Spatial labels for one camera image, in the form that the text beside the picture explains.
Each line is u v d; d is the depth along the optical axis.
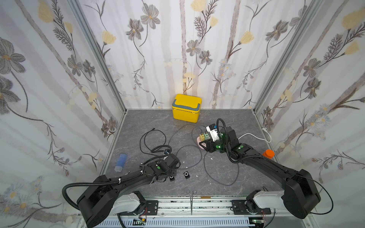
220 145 0.70
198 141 0.98
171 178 0.84
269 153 0.84
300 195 0.41
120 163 0.91
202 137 0.95
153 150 0.74
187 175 0.85
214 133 0.73
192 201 0.76
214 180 0.84
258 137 1.04
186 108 1.04
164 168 0.64
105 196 0.41
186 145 0.99
